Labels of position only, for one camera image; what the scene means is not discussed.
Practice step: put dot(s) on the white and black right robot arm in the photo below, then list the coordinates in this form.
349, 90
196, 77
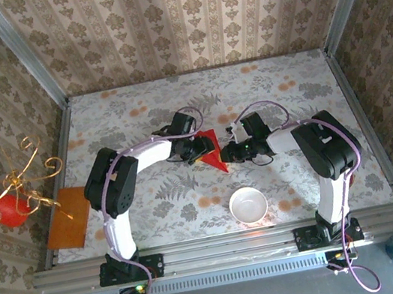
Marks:
334, 202

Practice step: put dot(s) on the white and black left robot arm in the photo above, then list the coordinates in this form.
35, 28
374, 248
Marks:
121, 236

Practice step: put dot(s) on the white bowl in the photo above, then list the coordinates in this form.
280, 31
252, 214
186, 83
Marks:
248, 204

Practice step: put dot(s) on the orange wooden board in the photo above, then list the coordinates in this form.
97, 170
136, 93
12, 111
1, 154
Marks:
66, 227

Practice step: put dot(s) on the aluminium mounting rail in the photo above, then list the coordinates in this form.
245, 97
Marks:
230, 249

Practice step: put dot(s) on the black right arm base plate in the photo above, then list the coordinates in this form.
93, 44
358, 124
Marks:
304, 240

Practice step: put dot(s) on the aluminium table side rail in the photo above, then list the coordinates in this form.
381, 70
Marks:
61, 140
345, 82

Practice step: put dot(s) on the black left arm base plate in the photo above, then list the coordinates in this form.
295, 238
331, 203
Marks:
156, 266

